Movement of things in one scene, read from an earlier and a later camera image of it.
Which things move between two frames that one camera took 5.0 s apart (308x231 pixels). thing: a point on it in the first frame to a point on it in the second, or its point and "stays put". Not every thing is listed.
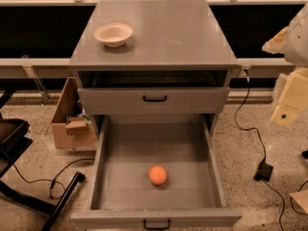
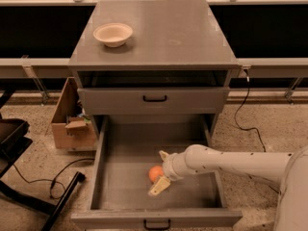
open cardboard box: x=73 y=129 stays put
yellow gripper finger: x=293 y=99 to x=161 y=184
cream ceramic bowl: x=113 y=35 stays put
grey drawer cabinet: x=153 y=58 stays put
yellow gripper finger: x=276 y=44 to x=164 y=155
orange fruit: x=157 y=175 stays put
